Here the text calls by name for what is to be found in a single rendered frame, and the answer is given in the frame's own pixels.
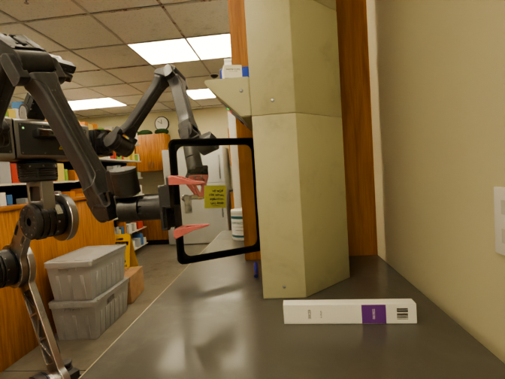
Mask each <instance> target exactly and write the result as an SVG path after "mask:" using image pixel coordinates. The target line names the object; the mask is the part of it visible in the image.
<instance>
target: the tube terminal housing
mask: <svg viewBox="0 0 505 379"><path fill-rule="evenodd" d="M244 7H245V18H246V41H247V52H248V65H249V87H250V99H251V111H252V133H253V146H254V157H255V169H256V192H257V203H258V216H259V237H260V250H261V261H262V284H263V296H264V299H279V298H305V297H308V296H311V295H312V294H314V293H317V292H319V291H321V290H323V289H325V288H327V287H330V286H332V285H334V284H336V283H339V282H341V281H342V280H345V279H347V278H349V277H350V275H349V245H348V230H347V215H346V186H345V171H344V155H343V126H342V112H341V97H340V68H339V53H338V37H337V12H336V11H334V10H332V9H330V8H328V7H326V6H324V5H321V4H320V3H318V2H315V1H314V0H244Z"/></svg>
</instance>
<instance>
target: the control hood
mask: <svg viewBox="0 0 505 379"><path fill-rule="evenodd" d="M204 83H205V85H206V87H207V88H208V89H209V90H210V91H211V92H212V93H213V94H214V95H215V96H216V98H217V99H218V100H219V101H220V102H221V104H222V105H223V106H224V107H225V105H226V106H227V107H228V108H229V109H231V110H232V111H233V112H234V113H235V114H237V115H238V116H239V117H240V118H241V119H242V120H243V121H244V122H245V124H246V125H247V126H248V128H249V130H250V131H251V132H252V131H253V123H252V111H251V99H250V87H249V77H233V78H224V79H216V80H206V81H205V82H204ZM224 104H225V105H224ZM225 109H226V110H228V109H227V108H225Z"/></svg>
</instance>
